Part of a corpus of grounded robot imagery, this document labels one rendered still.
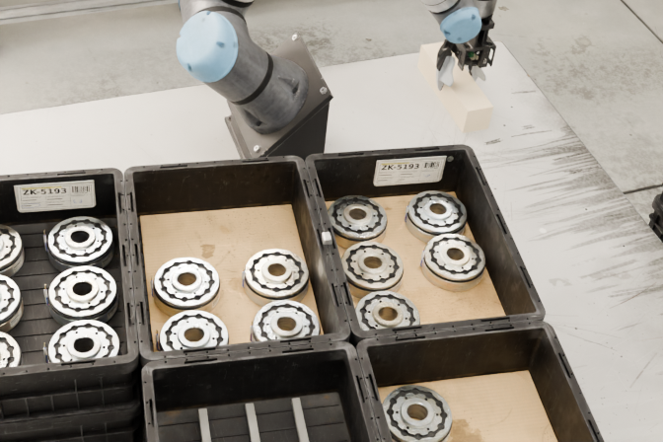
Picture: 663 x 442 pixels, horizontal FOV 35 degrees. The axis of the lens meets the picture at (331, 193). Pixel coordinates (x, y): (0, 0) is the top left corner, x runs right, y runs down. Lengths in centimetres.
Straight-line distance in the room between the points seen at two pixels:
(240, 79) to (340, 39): 179
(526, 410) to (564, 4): 267
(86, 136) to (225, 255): 54
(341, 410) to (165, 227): 46
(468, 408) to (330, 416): 21
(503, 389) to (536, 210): 57
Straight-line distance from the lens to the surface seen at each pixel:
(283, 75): 195
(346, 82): 231
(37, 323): 165
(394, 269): 169
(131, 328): 150
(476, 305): 171
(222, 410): 154
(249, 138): 203
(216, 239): 175
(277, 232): 177
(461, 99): 222
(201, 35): 189
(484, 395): 160
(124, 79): 345
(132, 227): 163
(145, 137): 214
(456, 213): 180
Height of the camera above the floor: 209
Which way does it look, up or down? 43 degrees down
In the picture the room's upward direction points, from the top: 7 degrees clockwise
